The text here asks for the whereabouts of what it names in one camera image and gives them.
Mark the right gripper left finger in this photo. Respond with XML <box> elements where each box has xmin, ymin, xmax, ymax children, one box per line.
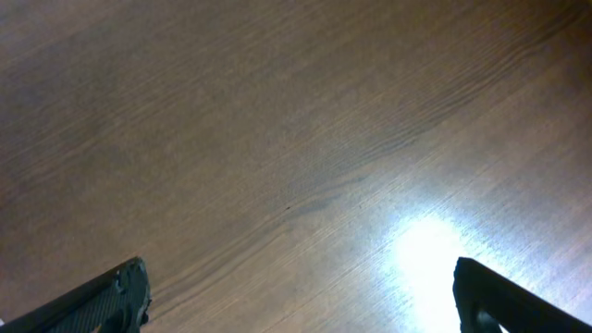
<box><xmin>1</xmin><ymin>257</ymin><xmax>152</xmax><ymax>333</ymax></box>

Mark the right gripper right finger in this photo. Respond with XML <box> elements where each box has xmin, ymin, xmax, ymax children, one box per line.
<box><xmin>452</xmin><ymin>257</ymin><xmax>591</xmax><ymax>333</ymax></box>

